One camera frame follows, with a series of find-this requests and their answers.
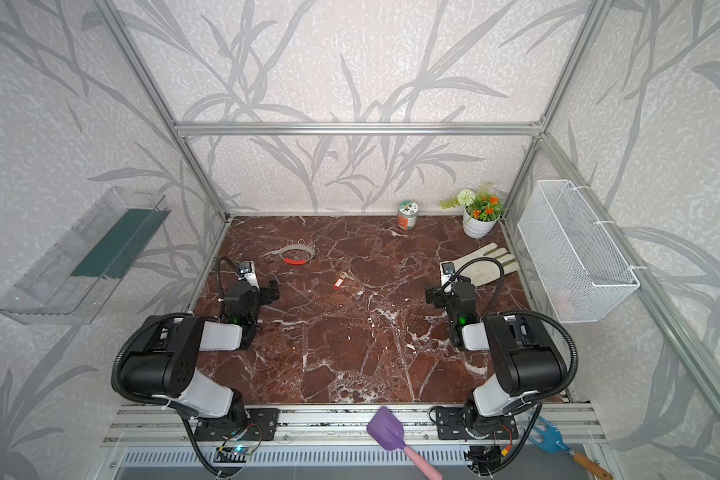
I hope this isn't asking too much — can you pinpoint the key with red tag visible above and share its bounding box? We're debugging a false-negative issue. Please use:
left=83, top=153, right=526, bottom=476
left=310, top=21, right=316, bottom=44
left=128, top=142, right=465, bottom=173
left=333, top=271, right=354, bottom=290

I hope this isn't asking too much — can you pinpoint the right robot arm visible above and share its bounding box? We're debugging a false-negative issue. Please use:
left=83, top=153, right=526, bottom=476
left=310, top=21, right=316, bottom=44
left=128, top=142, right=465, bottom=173
left=425, top=281, right=579, bottom=441

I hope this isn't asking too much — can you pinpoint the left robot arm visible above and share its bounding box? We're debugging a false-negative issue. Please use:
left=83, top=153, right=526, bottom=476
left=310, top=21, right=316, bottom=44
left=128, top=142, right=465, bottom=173
left=111, top=280, right=279, bottom=442

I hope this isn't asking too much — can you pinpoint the cream work glove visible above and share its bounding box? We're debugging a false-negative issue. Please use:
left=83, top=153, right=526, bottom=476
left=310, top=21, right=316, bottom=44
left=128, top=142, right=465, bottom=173
left=450, top=243, right=518, bottom=287

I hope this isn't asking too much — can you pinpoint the white pot with flowers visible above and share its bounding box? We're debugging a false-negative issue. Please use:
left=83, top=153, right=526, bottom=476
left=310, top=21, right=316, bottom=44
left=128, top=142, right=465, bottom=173
left=439, top=182, right=504, bottom=239

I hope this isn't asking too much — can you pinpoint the purple pink toy shovel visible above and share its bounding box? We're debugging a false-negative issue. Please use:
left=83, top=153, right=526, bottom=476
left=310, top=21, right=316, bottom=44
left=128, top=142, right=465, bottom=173
left=366, top=406, right=443, bottom=480

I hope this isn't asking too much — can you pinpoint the blue toy garden fork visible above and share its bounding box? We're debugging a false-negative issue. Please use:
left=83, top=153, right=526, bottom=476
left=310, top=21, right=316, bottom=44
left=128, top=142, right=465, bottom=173
left=529, top=416, right=614, bottom=480

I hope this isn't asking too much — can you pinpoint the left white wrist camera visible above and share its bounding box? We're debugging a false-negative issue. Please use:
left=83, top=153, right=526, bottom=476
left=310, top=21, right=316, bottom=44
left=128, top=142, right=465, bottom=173
left=238, top=261, right=259, bottom=288

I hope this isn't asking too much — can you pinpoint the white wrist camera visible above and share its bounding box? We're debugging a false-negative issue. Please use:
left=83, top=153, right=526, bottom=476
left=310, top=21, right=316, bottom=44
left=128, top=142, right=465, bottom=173
left=238, top=261, right=259, bottom=288
left=440, top=261, right=458, bottom=290

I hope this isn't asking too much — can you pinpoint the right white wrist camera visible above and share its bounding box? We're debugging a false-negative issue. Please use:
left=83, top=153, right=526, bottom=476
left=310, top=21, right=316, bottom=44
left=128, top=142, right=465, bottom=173
left=440, top=261, right=458, bottom=290

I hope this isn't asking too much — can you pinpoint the white wire mesh basket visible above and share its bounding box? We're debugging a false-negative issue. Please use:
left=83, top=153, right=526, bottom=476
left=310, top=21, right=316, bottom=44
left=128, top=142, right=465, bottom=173
left=518, top=179, right=640, bottom=323

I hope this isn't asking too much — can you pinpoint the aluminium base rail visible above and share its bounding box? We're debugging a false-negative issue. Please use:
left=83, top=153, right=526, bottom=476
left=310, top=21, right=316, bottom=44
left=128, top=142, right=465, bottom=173
left=101, top=403, right=606, bottom=447

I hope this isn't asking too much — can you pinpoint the clear plastic wall shelf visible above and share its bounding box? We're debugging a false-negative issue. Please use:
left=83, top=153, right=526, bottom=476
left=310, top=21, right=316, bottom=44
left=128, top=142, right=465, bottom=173
left=0, top=187, right=171, bottom=325

